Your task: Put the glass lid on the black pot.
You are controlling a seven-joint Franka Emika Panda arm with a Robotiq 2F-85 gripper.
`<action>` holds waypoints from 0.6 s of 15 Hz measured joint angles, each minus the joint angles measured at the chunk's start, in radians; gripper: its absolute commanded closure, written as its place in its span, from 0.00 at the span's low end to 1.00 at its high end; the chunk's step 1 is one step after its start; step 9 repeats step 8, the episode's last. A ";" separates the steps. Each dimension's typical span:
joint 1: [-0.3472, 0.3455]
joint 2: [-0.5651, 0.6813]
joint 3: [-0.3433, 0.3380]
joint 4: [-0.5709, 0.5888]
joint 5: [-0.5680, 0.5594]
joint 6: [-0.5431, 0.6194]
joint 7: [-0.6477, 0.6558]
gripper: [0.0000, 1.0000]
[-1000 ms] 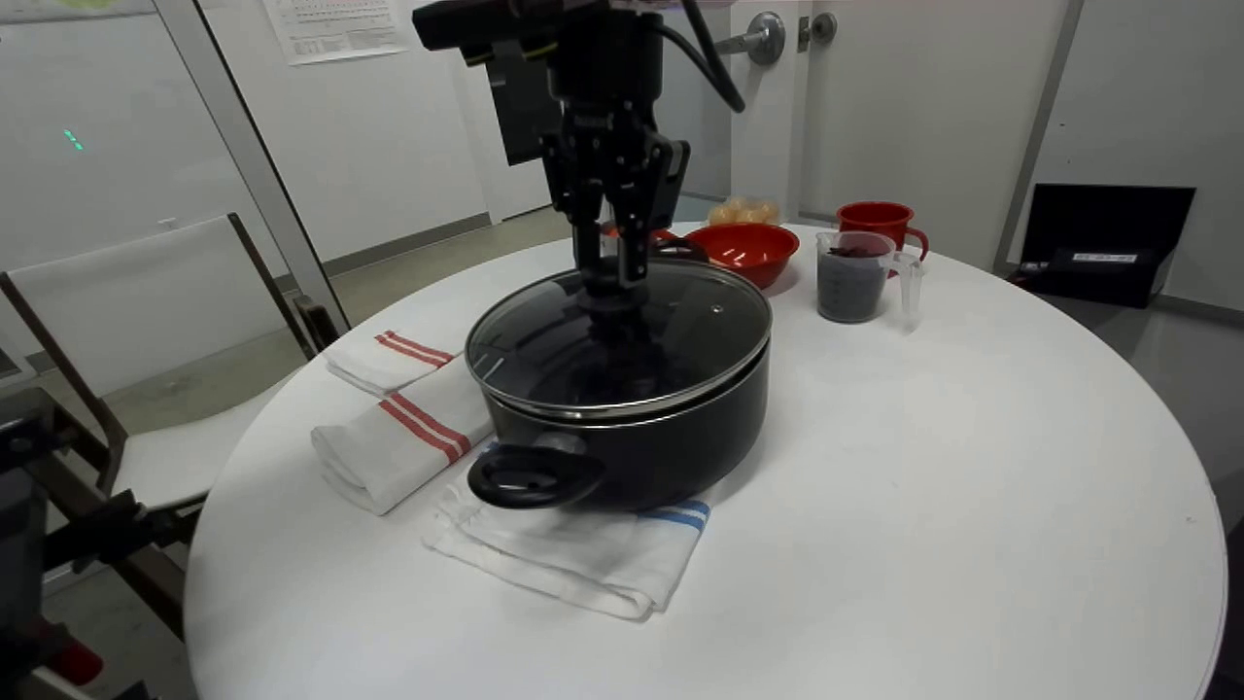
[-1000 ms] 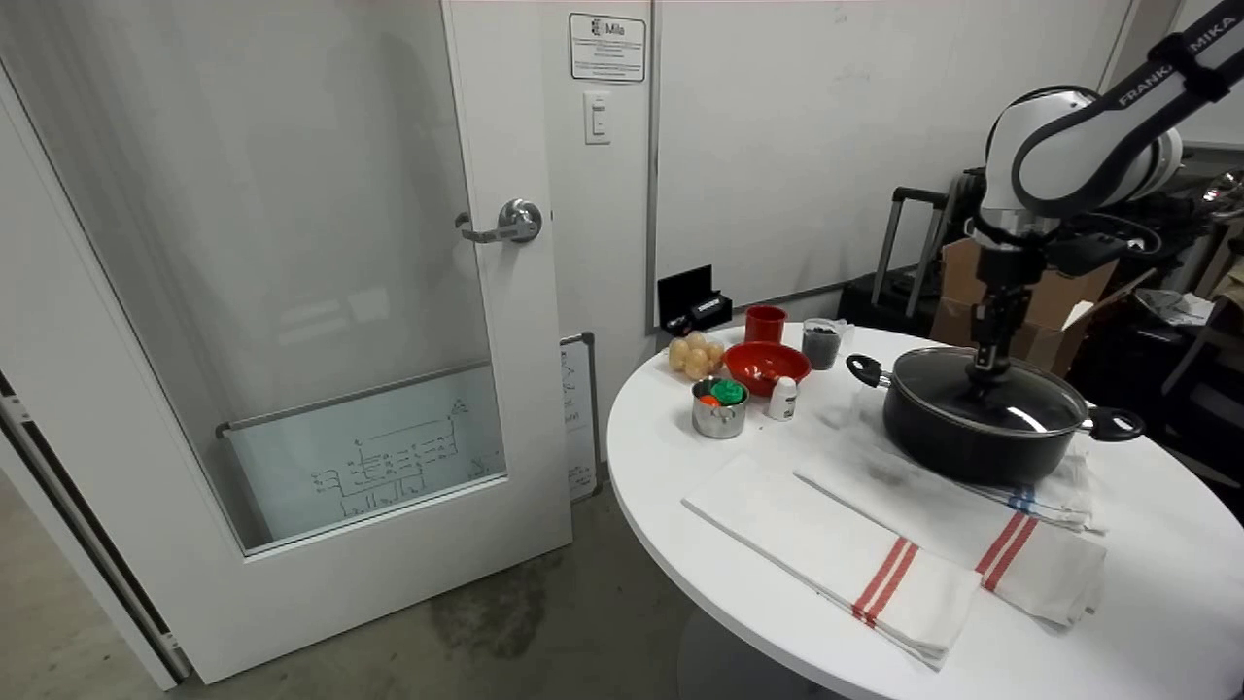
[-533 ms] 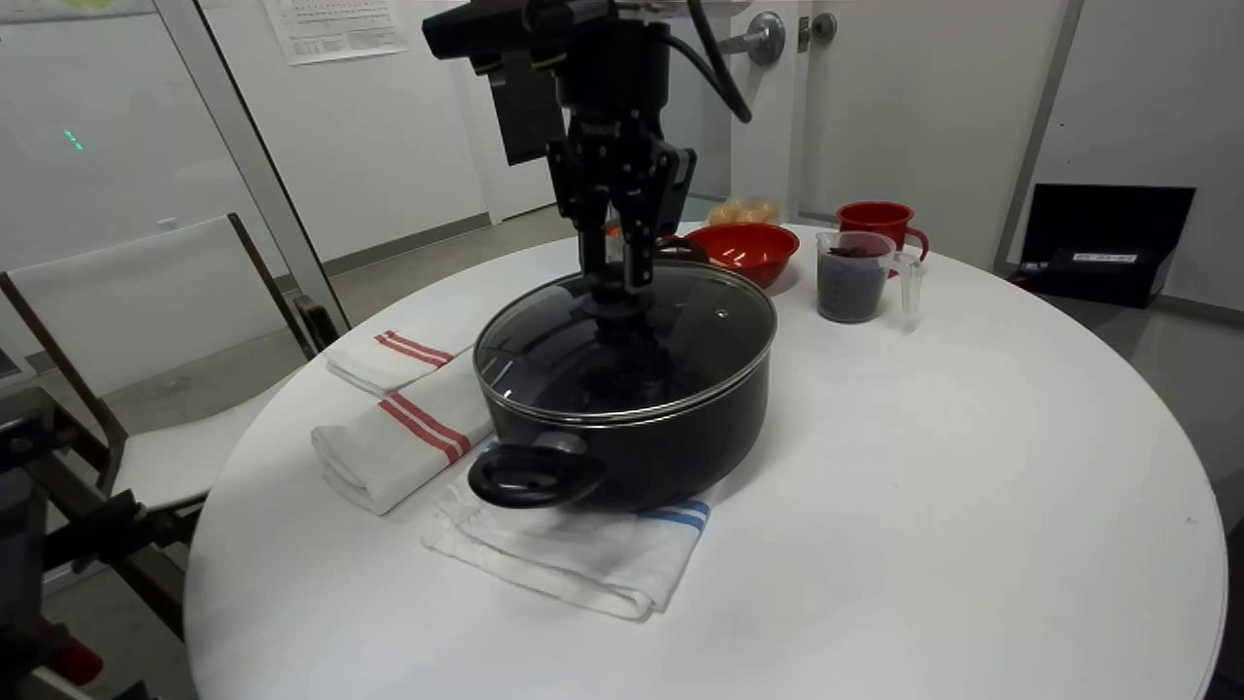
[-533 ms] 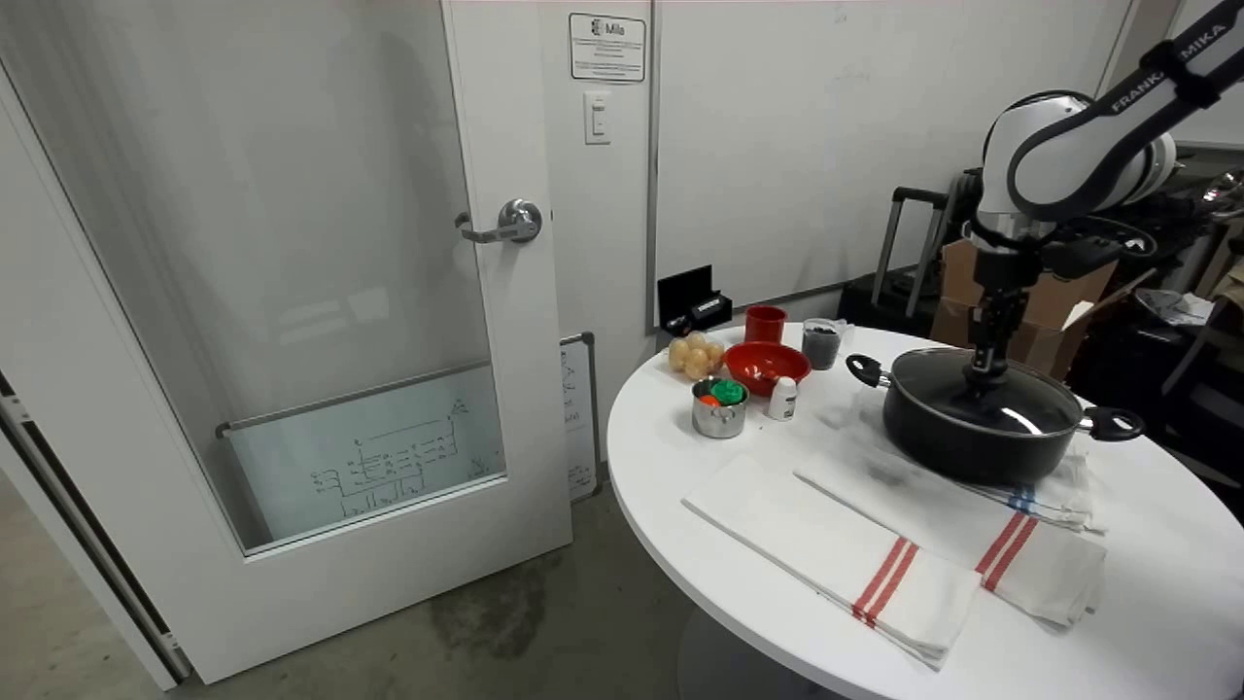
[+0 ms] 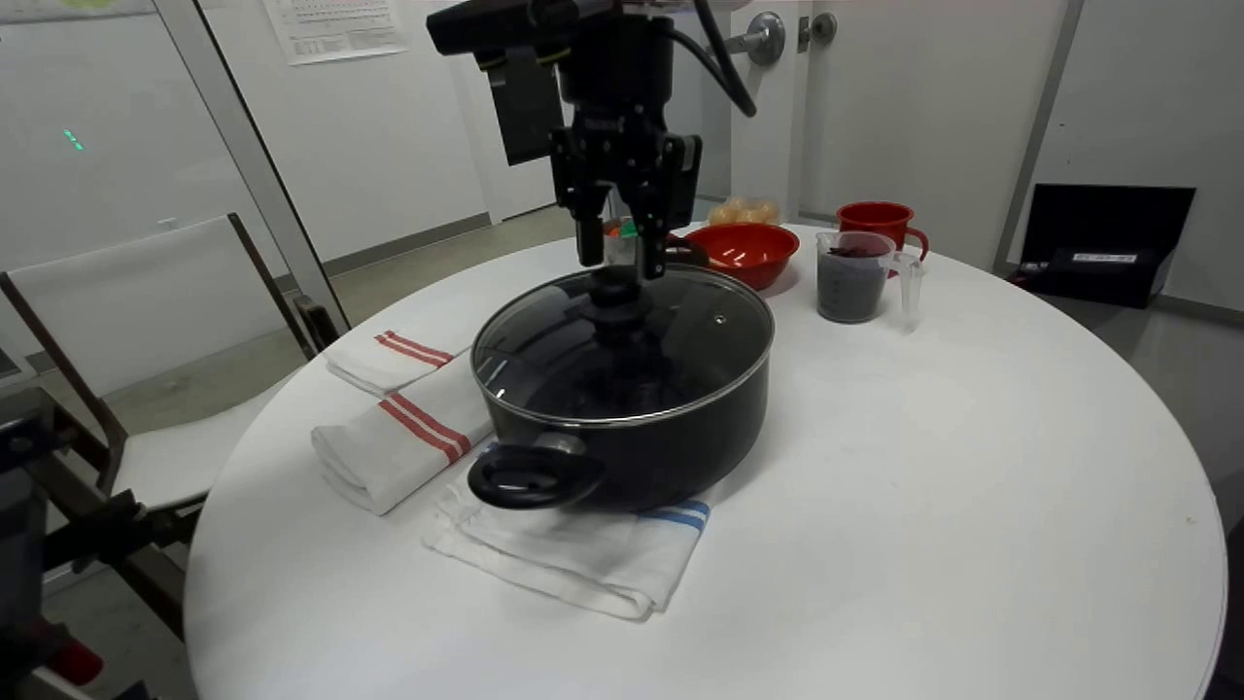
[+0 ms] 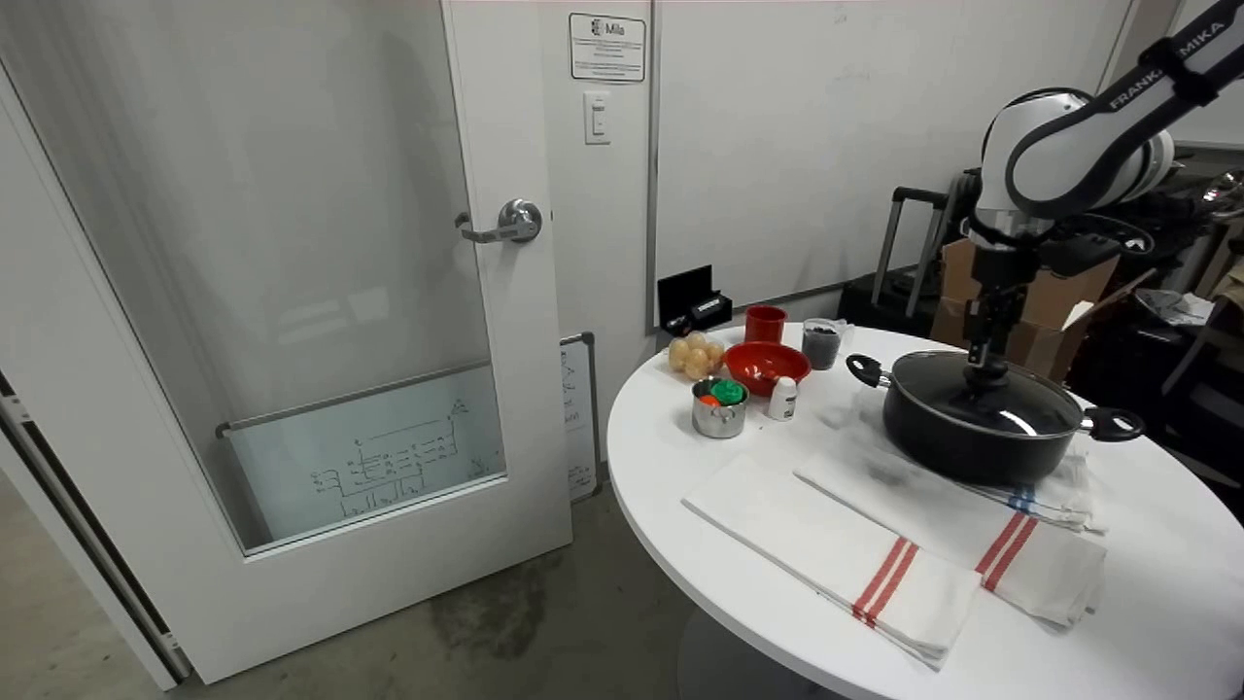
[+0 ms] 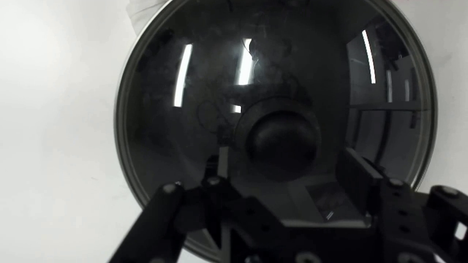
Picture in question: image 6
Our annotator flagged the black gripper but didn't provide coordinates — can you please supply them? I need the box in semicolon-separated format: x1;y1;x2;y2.
969;238;1043;387

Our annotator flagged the glass lid with black knob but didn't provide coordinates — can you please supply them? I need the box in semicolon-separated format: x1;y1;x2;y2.
889;348;1087;443

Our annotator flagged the black cooking pot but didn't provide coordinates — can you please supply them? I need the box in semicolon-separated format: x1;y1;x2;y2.
843;348;1152;496

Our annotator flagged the white door with frosted glass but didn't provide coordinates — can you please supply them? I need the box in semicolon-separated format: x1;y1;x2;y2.
0;0;575;688

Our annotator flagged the brown cardboard box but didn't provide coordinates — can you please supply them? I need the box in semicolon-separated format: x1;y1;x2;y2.
932;233;1126;380

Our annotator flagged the grey cup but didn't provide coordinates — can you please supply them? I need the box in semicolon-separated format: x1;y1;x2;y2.
797;320;843;374

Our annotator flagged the white towel with red stripes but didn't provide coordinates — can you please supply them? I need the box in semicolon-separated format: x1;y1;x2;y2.
676;465;985;672
794;443;1113;635

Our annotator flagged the small white bottle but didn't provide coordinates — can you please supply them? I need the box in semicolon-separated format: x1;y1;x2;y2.
766;374;803;426

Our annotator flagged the red bowl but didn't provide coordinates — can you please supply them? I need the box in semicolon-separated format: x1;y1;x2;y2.
718;338;818;401

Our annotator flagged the red cup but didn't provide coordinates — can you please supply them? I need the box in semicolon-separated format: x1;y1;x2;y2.
740;299;794;351

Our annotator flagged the metal can with colourful contents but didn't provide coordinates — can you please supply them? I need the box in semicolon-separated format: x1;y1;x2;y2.
687;374;754;443

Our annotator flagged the beige round food item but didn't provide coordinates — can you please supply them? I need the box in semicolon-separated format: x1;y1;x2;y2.
665;330;726;387

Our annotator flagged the black marker holder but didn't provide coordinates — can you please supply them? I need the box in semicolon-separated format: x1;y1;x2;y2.
653;261;740;338

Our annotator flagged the black luggage handle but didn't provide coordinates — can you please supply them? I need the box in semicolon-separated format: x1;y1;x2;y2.
871;183;961;329

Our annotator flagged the white wall whiteboard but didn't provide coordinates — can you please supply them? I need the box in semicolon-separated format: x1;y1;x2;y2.
643;0;1144;334

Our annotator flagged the white light switch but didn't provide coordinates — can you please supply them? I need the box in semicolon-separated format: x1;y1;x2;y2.
578;86;614;150

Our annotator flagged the white wall sign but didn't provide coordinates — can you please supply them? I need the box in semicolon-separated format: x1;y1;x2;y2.
565;8;648;90

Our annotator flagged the silver door lever handle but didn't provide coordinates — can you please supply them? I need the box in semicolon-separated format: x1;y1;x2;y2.
450;196;547;250

